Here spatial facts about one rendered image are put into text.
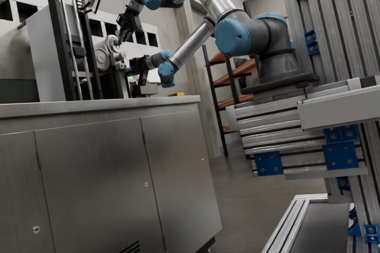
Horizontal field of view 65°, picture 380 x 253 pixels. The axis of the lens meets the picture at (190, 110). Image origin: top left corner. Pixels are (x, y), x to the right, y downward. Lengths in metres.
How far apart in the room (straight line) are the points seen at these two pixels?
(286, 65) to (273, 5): 11.20
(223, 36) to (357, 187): 0.70
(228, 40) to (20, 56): 1.19
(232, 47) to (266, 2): 11.37
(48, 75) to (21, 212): 0.77
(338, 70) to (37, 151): 1.05
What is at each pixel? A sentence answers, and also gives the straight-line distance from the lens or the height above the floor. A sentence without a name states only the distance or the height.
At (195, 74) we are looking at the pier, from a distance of 6.09.
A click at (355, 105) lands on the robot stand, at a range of 0.87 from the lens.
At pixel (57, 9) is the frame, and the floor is 1.33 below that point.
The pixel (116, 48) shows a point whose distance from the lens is 1.74.
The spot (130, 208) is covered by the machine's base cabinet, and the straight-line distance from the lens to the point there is 1.28.
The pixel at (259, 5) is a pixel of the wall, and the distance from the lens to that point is 12.36.
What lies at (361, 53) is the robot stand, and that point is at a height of 0.86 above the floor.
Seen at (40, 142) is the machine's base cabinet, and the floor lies 0.77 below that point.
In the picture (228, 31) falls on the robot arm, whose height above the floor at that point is 0.99.
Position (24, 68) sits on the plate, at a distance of 1.80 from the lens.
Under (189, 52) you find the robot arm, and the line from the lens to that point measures 1.45.
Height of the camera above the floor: 0.73
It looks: 3 degrees up
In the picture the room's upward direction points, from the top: 11 degrees counter-clockwise
